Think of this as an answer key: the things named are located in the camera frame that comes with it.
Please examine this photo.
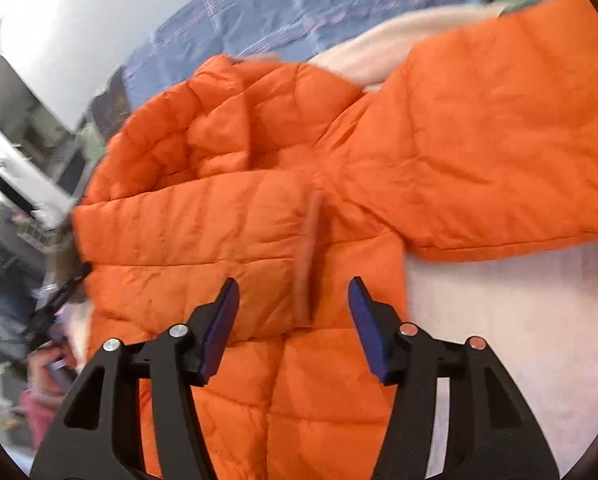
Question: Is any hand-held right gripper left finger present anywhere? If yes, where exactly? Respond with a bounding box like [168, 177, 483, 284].
[30, 277, 240, 480]

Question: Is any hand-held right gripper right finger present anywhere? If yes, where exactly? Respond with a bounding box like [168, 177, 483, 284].
[348, 276, 560, 480]

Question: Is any orange puffer jacket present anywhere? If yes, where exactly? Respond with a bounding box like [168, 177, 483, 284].
[73, 0, 598, 480]

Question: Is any person's left hand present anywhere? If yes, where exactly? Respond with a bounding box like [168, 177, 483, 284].
[28, 344, 78, 397]

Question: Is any pink fleece blanket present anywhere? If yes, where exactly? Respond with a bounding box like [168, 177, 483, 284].
[64, 2, 598, 480]

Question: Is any blue plaid quilt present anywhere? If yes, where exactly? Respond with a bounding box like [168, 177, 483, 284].
[86, 0, 480, 126]

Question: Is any arched wall mirror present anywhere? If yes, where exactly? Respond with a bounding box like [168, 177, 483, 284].
[0, 55, 77, 143]

